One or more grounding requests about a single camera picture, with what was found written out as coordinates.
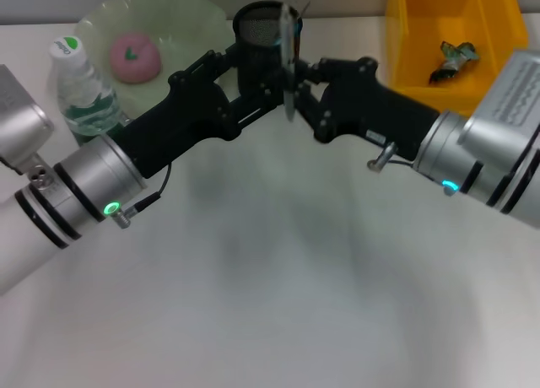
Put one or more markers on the yellow plastic bin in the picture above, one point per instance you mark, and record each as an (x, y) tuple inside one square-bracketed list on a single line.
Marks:
[(422, 67)]

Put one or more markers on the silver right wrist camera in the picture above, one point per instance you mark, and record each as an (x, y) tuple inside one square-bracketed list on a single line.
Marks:
[(506, 97)]

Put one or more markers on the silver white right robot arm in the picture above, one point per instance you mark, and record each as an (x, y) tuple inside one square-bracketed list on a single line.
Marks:
[(464, 168)]

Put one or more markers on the clear water bottle green label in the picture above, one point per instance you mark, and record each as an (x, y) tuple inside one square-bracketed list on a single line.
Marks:
[(84, 93)]

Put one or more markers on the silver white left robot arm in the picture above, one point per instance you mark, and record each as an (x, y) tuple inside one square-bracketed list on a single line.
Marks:
[(84, 185)]

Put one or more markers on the black mesh pen holder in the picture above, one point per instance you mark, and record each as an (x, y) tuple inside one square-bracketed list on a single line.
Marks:
[(259, 29)]

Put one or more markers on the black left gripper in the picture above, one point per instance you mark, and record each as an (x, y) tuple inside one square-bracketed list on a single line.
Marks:
[(181, 118)]

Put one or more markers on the green translucent fruit bowl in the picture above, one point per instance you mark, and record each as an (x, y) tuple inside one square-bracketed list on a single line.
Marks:
[(190, 38)]

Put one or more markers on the pink toy peach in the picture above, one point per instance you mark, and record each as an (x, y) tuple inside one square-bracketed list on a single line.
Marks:
[(135, 59)]

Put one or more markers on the transparent plastic ruler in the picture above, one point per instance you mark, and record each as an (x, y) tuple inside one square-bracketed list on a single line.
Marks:
[(304, 8)]

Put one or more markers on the green plastic wrapper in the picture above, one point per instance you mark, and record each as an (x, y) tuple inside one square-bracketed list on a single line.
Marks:
[(453, 59)]

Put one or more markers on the silver ballpoint pen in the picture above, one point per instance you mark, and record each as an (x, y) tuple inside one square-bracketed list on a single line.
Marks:
[(288, 67)]

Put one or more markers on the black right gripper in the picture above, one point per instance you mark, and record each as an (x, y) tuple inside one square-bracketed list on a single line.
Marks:
[(371, 109)]

